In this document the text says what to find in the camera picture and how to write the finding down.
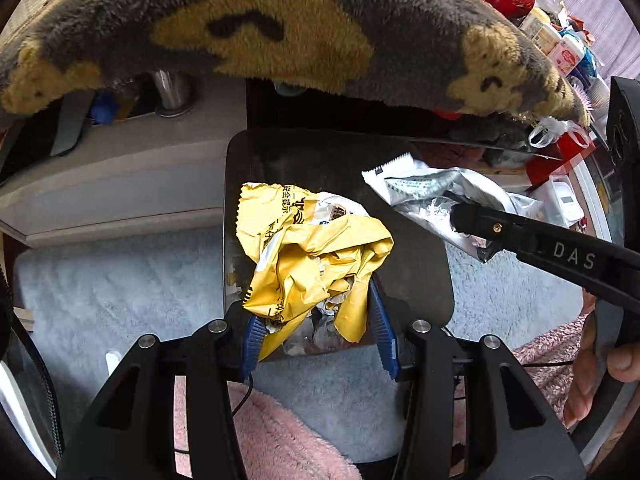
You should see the yellow wrapper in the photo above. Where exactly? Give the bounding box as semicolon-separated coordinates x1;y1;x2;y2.
235;182;394;361

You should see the silver foil snack bag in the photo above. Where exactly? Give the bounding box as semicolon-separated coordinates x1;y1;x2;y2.
361;153;542;262

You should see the black metal trash bin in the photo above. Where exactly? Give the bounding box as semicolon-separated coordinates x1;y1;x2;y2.
221;129;457;359

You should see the right hand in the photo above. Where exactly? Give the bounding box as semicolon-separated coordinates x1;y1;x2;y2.
563;290;639;427

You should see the pink fluffy rug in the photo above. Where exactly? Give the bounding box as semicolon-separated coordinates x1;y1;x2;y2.
171;316;589;480

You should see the purple curtain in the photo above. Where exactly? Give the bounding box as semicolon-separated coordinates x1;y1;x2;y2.
561;0;640;80

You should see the grey bear pattern blanket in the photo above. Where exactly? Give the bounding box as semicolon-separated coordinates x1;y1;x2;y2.
1;0;589;125

